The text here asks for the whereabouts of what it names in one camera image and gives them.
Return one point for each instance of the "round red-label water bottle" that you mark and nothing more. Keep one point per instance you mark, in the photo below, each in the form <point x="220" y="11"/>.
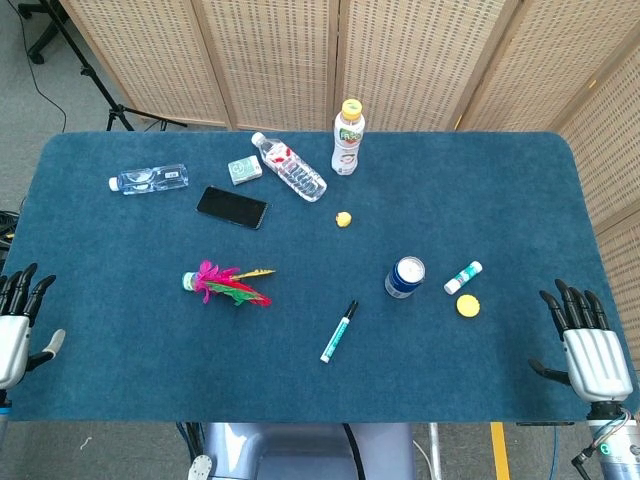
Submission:
<point x="292" y="169"/>

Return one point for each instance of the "small green white box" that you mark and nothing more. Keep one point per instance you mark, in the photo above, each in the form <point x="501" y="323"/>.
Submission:
<point x="245" y="169"/>

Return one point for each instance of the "grey robot torso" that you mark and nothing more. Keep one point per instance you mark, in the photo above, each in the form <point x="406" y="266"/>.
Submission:
<point x="310" y="450"/>

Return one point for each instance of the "yellow bottle cap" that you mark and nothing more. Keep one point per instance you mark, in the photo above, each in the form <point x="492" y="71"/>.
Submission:
<point x="468" y="306"/>

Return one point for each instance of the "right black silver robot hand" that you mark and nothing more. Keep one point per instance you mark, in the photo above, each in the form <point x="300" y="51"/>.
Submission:
<point x="595" y="362"/>

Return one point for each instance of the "pink feather shuttlecock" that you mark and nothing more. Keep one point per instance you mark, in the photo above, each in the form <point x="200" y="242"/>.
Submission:
<point x="227" y="286"/>

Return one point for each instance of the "black office chair base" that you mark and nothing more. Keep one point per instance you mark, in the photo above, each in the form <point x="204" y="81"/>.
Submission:
<point x="42" y="35"/>

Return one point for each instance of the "yellow-cap white drink bottle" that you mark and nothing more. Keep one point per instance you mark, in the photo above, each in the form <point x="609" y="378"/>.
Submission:
<point x="346" y="145"/>

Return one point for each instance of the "green marker with black cap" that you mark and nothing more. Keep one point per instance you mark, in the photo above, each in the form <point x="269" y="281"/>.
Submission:
<point x="337" y="335"/>

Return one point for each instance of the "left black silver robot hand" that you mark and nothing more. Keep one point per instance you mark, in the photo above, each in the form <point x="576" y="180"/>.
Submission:
<point x="14" y="340"/>

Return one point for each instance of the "metal table leg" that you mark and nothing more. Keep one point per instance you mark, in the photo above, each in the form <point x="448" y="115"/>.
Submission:
<point x="435" y="450"/>

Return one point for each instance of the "green white glue stick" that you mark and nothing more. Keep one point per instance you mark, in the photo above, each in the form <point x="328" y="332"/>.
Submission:
<point x="462" y="278"/>

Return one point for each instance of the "black tripod stand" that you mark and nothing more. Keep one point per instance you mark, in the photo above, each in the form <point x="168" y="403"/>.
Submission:
<point x="95" y="82"/>

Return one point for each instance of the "blue white drink can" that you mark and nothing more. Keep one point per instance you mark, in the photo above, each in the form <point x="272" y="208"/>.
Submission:
<point x="402" y="282"/>

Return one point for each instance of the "small crumpled yellow object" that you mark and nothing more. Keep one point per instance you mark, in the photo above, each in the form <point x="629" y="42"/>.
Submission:
<point x="343" y="220"/>

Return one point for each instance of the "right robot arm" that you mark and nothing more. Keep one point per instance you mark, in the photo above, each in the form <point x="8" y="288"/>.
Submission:
<point x="617" y="445"/>

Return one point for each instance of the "black smartphone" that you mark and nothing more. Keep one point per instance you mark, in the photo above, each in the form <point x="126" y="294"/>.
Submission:
<point x="231" y="207"/>

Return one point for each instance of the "square clear water bottle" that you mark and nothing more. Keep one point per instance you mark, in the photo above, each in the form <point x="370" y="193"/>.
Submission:
<point x="152" y="179"/>

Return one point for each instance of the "blue table mat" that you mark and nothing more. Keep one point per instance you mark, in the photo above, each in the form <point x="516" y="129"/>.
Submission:
<point x="450" y="200"/>

